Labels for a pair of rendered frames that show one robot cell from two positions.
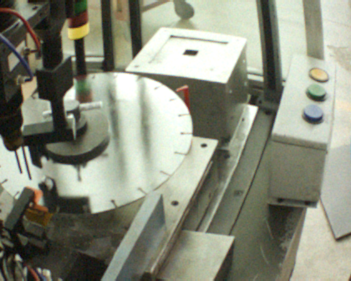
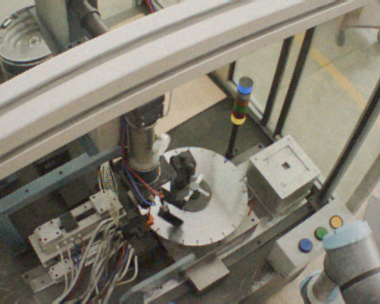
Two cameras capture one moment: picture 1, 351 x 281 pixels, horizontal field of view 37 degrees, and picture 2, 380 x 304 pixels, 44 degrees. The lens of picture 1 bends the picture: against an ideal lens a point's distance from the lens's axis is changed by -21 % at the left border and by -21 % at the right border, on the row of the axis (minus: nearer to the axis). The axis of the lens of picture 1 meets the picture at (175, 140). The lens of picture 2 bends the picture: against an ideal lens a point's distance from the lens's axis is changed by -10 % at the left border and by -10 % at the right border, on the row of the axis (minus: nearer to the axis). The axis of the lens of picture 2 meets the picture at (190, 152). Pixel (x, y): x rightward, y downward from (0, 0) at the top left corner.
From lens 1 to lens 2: 85 cm
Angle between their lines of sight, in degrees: 27
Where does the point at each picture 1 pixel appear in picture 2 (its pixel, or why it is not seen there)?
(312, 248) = not seen: hidden behind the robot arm
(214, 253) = (215, 274)
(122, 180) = (194, 232)
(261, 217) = (258, 262)
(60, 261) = (145, 246)
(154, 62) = (265, 161)
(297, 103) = (304, 232)
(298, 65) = (330, 208)
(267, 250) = (244, 283)
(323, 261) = not seen: hidden behind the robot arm
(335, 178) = (378, 227)
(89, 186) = (179, 226)
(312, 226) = not seen: hidden behind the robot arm
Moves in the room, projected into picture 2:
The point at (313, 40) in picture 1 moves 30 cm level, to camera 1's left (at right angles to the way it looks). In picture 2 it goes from (355, 199) to (280, 154)
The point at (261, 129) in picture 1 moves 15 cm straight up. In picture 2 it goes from (298, 214) to (308, 195)
